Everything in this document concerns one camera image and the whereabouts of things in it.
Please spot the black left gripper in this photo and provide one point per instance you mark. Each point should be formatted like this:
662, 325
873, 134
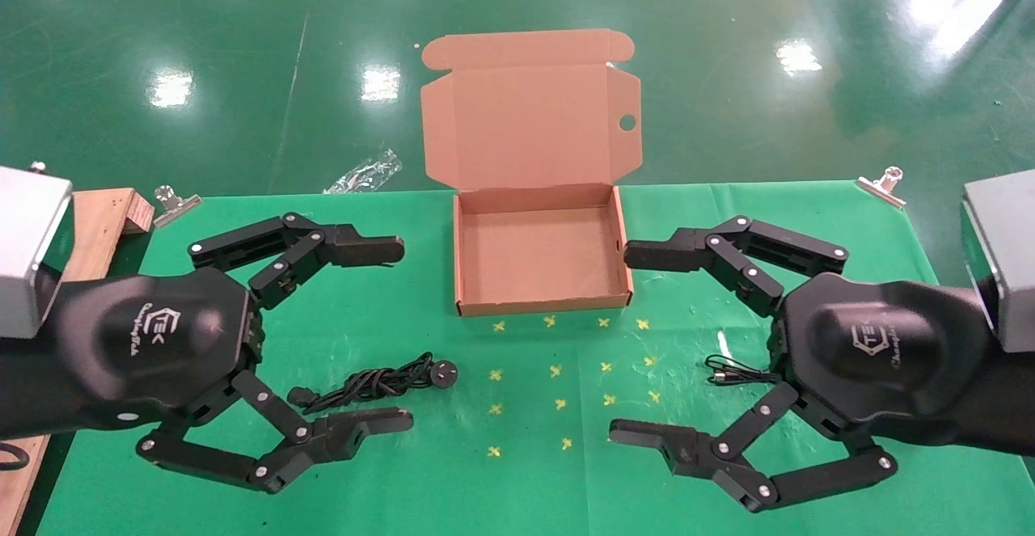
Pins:
154, 342

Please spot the green table cloth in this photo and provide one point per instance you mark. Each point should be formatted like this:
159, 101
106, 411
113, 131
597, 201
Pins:
485, 487

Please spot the brown wooden board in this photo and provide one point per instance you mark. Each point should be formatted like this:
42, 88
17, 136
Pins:
105, 221

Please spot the silver binder clip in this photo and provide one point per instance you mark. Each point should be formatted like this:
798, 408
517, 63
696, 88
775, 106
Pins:
885, 184
174, 204

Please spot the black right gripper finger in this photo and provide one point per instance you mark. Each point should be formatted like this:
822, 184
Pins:
663, 255

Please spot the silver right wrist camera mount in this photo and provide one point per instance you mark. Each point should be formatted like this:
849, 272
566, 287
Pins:
1007, 253

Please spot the open brown cardboard box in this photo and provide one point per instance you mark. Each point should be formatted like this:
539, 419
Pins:
525, 116

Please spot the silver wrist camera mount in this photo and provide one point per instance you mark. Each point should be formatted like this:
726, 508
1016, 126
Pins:
1007, 253
28, 245

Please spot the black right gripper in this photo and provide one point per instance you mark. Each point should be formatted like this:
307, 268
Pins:
881, 350

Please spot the clear plastic wrapper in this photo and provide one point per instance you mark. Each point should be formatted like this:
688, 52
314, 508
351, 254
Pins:
368, 172

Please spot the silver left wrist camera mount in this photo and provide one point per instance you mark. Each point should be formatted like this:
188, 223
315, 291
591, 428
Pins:
28, 245

